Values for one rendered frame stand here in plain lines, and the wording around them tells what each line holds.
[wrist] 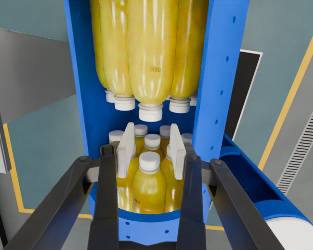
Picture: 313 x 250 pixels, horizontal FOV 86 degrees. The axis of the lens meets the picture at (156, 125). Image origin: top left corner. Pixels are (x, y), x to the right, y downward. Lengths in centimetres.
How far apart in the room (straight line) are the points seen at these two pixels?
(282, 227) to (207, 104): 61
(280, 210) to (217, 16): 66
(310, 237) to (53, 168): 192
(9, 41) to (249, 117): 165
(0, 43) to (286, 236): 111
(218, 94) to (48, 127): 169
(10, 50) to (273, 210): 103
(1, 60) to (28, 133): 128
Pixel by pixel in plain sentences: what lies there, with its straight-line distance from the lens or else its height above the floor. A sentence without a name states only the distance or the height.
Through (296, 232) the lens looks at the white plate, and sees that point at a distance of 82.
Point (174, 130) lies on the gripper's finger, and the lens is 19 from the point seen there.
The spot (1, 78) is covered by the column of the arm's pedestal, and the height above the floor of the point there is 88.
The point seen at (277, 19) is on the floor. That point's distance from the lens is 171.
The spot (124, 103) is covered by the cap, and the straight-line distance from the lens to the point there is 31.
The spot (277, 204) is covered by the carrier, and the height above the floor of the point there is 98.
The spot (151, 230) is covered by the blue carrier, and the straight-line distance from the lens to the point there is 32.
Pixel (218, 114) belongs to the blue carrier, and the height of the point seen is 120.
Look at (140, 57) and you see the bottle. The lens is 24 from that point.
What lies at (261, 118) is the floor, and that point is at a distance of 179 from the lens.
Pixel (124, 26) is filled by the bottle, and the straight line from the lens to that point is 29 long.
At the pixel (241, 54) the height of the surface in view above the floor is 15.
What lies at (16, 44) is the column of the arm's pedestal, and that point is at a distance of 79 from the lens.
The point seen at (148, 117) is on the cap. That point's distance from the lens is 27.
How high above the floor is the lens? 142
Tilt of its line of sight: 69 degrees down
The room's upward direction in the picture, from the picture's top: 179 degrees clockwise
